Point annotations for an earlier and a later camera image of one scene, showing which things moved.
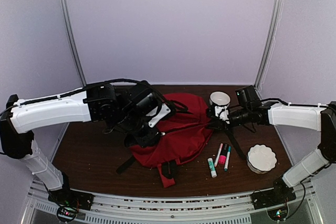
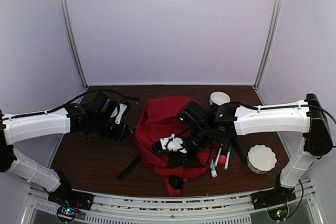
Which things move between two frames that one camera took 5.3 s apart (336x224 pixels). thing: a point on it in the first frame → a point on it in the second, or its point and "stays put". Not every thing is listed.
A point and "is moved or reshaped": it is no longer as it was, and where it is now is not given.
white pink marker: x=218 y=154 stays put
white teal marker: x=227 y=159 stays put
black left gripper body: x=142 y=140 → x=116 y=135
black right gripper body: x=223 y=123 → x=193 y=161
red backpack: x=186 y=132 is moved or reshaped
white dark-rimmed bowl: x=218 y=98 stays put
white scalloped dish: x=261 y=158 stays put
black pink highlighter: x=222 y=158 stays put
